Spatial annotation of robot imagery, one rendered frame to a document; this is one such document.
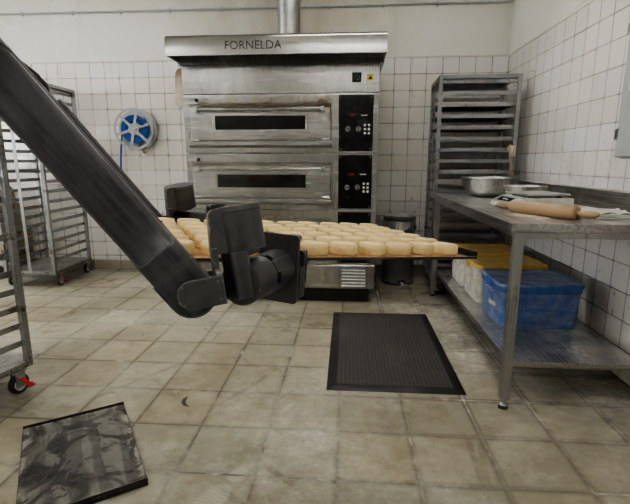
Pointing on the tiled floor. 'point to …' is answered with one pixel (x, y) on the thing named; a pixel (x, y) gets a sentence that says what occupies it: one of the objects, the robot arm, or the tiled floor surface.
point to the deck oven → (287, 133)
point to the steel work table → (468, 205)
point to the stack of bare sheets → (79, 458)
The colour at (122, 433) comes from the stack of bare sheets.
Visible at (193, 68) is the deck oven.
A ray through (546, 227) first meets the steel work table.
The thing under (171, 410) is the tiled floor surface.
